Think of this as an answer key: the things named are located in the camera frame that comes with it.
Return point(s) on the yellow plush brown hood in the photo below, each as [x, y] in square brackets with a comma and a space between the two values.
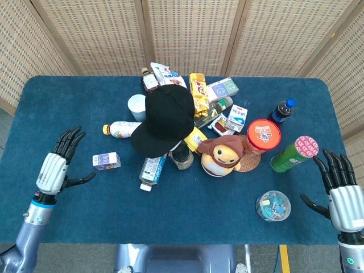
[224, 153]

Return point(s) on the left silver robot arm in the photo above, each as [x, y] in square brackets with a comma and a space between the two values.
[28, 241]

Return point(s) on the clear tub of clips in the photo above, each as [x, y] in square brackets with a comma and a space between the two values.
[273, 206]

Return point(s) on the black flat packet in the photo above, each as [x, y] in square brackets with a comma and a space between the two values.
[207, 119]

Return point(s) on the rattan folding screen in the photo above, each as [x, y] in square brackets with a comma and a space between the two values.
[185, 34]

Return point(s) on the red instant noodle cup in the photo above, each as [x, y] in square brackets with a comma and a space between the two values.
[263, 135]

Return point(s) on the purple juice carton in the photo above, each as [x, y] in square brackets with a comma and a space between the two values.
[105, 161]

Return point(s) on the white snack bag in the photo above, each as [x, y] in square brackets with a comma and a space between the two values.
[167, 75]

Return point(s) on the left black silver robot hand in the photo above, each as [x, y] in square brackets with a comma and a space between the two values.
[51, 173]

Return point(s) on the small red white packet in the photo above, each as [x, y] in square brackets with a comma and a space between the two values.
[220, 126]

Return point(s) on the green chips can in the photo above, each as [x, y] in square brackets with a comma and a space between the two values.
[293, 156]

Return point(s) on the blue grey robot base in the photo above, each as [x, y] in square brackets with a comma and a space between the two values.
[176, 258]

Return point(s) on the glass jar black lid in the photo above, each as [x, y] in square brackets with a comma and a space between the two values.
[182, 157]

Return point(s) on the cola bottle blue cap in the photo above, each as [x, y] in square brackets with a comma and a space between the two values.
[280, 112]

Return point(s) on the small white juice carton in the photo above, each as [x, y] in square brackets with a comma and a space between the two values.
[237, 118]

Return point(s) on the green lid glass bottle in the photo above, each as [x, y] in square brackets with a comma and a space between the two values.
[223, 103]

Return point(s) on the blue label water bottle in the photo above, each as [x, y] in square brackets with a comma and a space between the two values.
[152, 170]

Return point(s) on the light blue mug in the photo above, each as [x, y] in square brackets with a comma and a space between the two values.
[136, 106]

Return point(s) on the gold snack bag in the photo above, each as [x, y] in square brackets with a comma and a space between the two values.
[200, 94]

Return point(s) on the blue table cloth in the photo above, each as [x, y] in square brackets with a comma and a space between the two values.
[185, 216]

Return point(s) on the black baseball cap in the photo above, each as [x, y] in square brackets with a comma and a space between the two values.
[167, 116]

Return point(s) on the white peach drink bottle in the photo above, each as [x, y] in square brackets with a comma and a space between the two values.
[125, 128]

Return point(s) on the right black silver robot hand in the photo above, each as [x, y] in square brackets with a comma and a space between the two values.
[347, 204]

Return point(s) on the dark drink bottle brown cap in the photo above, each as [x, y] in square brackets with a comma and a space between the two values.
[149, 81]

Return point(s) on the white box pastel squares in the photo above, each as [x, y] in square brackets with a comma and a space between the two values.
[223, 89]

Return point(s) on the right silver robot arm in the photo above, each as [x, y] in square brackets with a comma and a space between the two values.
[351, 253]

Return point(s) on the yellow box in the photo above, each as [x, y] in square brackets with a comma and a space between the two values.
[196, 139]

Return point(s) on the round rattan coaster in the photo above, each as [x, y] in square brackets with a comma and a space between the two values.
[250, 163]

